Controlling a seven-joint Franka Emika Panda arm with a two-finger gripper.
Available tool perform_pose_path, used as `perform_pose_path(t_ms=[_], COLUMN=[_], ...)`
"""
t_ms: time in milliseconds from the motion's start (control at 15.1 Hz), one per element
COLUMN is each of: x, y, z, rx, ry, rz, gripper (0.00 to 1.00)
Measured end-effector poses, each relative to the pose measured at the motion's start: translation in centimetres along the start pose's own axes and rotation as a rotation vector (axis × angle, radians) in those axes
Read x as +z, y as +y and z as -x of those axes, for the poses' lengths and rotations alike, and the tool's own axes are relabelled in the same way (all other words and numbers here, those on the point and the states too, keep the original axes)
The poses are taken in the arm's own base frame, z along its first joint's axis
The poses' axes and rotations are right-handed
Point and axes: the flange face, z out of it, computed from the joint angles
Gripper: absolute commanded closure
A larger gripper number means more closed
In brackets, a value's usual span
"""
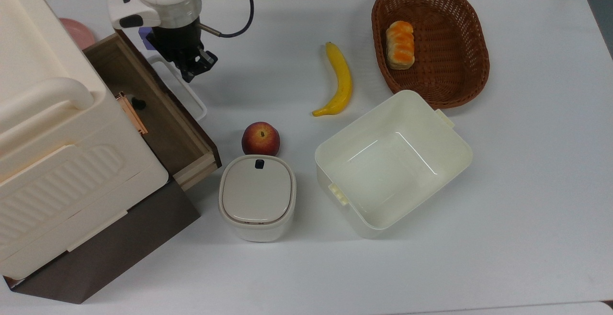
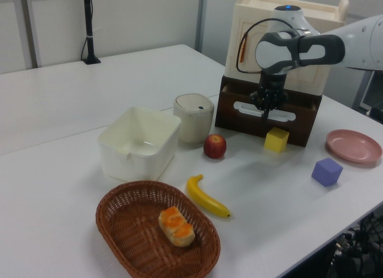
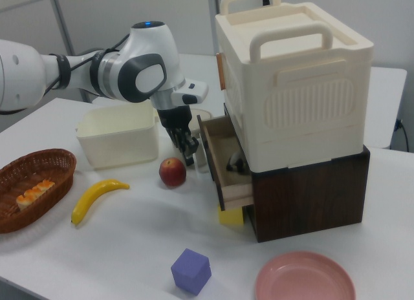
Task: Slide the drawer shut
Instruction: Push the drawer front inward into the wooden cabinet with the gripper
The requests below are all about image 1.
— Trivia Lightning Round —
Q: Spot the brown wicker basket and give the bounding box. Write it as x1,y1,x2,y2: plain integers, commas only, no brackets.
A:
371,0,491,110

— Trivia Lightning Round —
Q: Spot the wooden drawer with white handle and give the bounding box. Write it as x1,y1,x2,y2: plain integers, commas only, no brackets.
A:
82,30,222,191

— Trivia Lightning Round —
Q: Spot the small cream lidded trash can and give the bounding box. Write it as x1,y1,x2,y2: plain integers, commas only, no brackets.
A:
218,155,297,243

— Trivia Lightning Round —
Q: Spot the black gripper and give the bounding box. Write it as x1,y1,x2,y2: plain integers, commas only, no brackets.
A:
146,20,219,84

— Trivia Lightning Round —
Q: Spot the pink plate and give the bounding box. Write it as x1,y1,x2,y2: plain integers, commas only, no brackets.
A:
58,18,96,50

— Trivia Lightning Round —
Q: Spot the cream open plastic bin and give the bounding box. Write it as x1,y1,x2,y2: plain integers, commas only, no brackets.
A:
315,90,474,239

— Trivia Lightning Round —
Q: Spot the cream storage crate with handles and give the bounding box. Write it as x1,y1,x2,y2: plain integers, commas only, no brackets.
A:
0,0,170,280

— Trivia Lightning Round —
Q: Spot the dark brown wooden cabinet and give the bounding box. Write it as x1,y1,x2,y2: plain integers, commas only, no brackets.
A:
2,176,201,305

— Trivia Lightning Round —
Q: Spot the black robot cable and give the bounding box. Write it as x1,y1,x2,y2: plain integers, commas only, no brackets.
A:
198,0,255,38

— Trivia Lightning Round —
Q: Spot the orange glazed bread loaf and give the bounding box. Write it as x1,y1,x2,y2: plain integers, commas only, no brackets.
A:
386,21,416,71

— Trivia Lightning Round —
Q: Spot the yellow banana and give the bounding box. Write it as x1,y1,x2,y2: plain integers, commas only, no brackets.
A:
312,42,353,118

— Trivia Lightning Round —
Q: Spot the red apple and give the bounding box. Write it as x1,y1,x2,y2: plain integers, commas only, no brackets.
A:
241,122,281,157

